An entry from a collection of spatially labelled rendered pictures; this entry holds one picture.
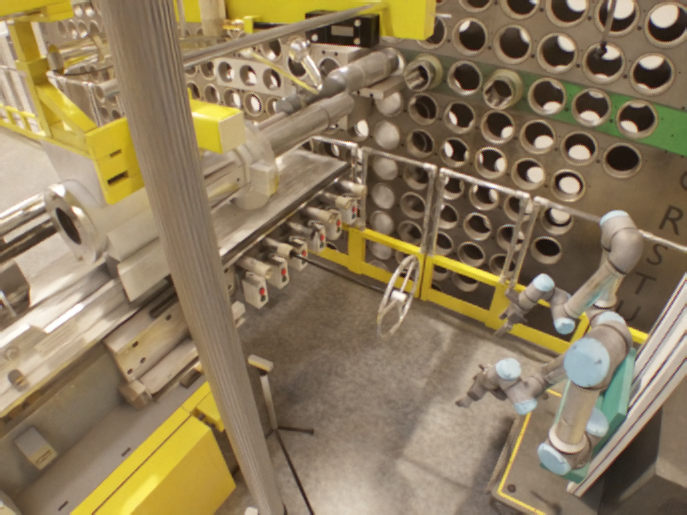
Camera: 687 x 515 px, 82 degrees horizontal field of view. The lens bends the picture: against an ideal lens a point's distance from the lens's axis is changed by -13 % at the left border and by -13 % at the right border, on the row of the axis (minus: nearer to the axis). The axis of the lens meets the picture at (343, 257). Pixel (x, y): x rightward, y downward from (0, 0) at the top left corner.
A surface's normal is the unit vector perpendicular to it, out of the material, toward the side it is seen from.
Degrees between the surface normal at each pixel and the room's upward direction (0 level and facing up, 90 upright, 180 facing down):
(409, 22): 90
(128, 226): 68
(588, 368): 83
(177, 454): 0
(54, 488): 0
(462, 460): 0
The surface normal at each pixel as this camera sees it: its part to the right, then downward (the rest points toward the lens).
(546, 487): 0.00, -0.78
